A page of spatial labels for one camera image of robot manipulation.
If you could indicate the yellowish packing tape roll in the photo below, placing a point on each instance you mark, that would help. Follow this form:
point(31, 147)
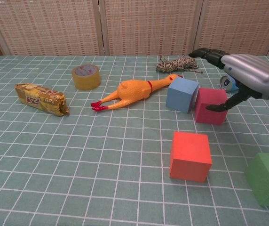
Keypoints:
point(86, 80)

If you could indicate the blue cube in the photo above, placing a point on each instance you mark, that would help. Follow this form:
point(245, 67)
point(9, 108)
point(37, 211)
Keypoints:
point(180, 94)

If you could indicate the blue drink can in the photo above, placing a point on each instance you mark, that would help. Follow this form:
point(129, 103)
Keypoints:
point(226, 83)

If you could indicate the golden biscuit packet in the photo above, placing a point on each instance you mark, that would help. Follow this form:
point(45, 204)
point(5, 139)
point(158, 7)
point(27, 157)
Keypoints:
point(40, 99)

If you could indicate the woven folding screen panel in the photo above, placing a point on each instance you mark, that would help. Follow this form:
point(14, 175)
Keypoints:
point(148, 26)
point(45, 26)
point(240, 26)

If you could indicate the red cube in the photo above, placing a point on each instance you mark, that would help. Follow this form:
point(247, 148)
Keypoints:
point(191, 157)

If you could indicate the yellow rubber chicken toy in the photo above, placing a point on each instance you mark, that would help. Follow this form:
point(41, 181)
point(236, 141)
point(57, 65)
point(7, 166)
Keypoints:
point(132, 93)

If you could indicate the green cube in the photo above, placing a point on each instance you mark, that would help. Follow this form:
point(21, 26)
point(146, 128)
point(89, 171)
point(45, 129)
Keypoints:
point(266, 179)

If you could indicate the magenta cube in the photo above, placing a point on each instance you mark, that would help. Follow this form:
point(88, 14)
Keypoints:
point(209, 116)

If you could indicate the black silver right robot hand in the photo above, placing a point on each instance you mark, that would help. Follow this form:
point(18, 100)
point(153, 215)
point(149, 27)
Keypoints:
point(252, 73)

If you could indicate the green checkered tablecloth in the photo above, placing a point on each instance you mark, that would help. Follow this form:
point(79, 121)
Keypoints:
point(101, 164)

